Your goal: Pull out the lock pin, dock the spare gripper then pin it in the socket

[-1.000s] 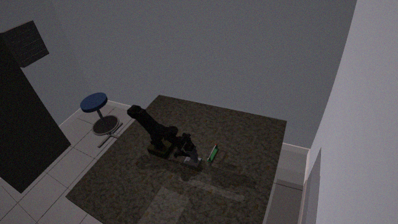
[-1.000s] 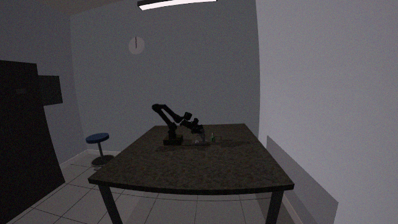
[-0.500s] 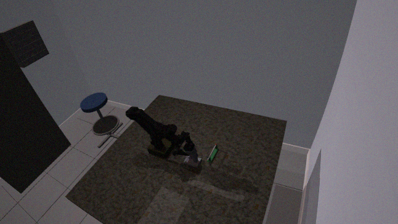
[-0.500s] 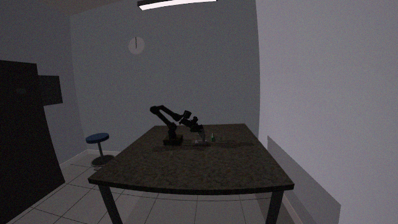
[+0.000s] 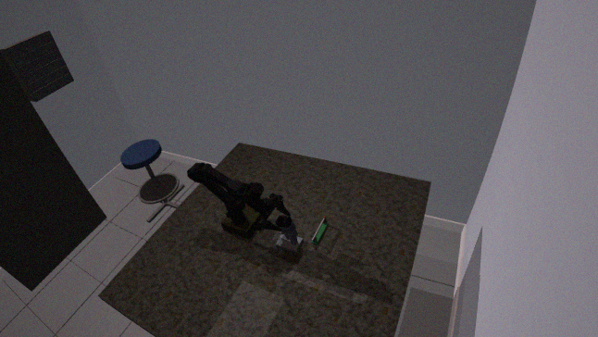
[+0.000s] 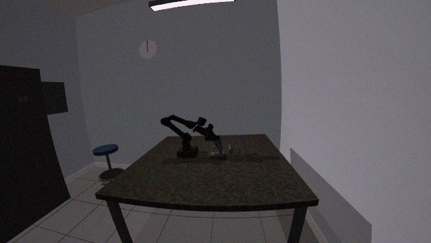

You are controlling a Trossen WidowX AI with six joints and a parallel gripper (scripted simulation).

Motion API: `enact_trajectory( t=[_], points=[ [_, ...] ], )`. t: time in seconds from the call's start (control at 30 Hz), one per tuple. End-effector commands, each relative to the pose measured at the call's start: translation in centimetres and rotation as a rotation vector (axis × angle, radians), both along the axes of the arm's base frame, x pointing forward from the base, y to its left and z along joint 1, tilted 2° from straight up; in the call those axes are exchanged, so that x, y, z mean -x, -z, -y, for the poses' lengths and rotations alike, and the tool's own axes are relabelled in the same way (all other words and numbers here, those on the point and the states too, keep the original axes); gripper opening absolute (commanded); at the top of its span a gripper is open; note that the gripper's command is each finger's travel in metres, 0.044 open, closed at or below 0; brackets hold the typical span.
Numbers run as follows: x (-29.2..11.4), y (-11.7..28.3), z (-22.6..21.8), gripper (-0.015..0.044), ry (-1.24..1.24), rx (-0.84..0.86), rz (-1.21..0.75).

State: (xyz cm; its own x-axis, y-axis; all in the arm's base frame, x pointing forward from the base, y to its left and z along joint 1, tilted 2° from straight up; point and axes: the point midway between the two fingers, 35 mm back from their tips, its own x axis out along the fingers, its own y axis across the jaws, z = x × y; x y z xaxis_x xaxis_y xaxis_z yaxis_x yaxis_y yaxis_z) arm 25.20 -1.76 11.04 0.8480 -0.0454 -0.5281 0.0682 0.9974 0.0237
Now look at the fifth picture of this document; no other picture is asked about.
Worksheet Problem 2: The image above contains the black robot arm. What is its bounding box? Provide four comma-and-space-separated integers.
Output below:
187, 162, 279, 227

